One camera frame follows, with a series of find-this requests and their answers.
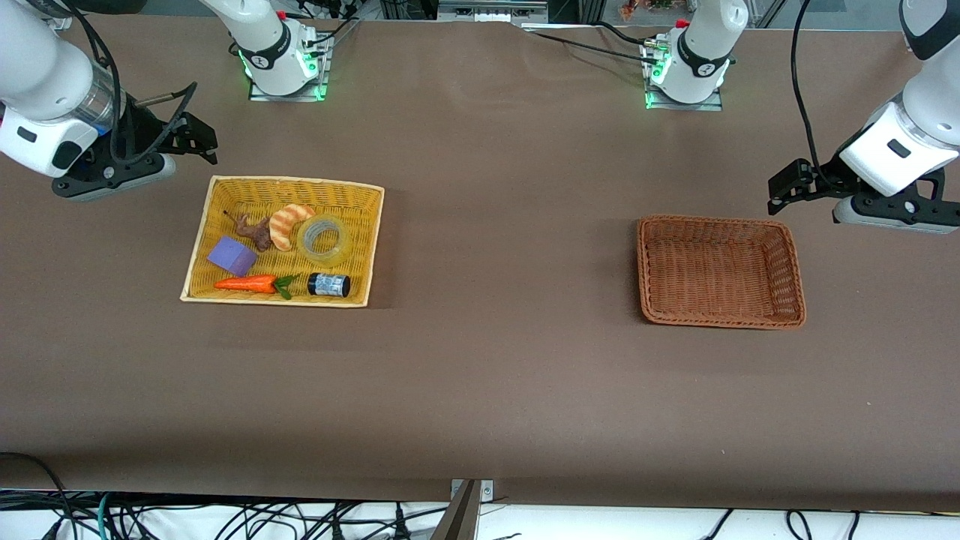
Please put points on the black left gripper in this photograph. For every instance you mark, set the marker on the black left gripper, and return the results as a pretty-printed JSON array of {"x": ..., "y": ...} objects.
[{"x": 827, "y": 179}]

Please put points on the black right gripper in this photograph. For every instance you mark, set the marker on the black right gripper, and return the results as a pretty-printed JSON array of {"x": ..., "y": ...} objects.
[{"x": 141, "y": 128}]

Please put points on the clear yellow tape roll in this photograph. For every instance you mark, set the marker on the clear yellow tape roll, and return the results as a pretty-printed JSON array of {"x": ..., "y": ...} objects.
[{"x": 324, "y": 259}]

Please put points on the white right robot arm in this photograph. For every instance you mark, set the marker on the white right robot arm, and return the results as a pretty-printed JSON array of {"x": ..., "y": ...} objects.
[{"x": 45, "y": 75}]

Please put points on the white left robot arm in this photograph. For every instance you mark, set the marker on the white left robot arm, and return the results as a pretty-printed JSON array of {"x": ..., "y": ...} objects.
[{"x": 915, "y": 135}]

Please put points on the brown woven basket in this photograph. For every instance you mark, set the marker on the brown woven basket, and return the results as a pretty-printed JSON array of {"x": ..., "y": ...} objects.
[{"x": 712, "y": 270}]

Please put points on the brown animal toy figure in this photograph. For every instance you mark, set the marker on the brown animal toy figure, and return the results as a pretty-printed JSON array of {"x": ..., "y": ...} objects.
[{"x": 260, "y": 236}]

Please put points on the purple foam block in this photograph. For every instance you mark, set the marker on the purple foam block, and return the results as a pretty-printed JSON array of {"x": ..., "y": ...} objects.
[{"x": 231, "y": 255}]

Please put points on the orange striped croissant toy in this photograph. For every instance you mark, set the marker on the orange striped croissant toy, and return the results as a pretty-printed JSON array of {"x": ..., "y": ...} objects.
[{"x": 283, "y": 226}]

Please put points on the orange toy carrot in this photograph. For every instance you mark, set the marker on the orange toy carrot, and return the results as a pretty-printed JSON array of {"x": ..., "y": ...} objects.
[{"x": 247, "y": 284}]

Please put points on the yellow woven basket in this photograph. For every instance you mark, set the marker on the yellow woven basket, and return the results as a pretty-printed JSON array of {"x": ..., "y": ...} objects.
[{"x": 352, "y": 247}]

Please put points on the small black jar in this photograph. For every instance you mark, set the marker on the small black jar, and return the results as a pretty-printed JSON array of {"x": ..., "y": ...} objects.
[{"x": 330, "y": 285}]

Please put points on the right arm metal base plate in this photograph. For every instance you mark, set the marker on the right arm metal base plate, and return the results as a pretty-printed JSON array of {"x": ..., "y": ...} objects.
[{"x": 259, "y": 94}]

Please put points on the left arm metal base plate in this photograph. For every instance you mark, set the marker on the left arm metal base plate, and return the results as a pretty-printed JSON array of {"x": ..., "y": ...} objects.
[{"x": 712, "y": 106}]

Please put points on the metal camera mount strut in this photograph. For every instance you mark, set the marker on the metal camera mount strut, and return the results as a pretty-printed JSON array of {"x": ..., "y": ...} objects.
[{"x": 461, "y": 517}]

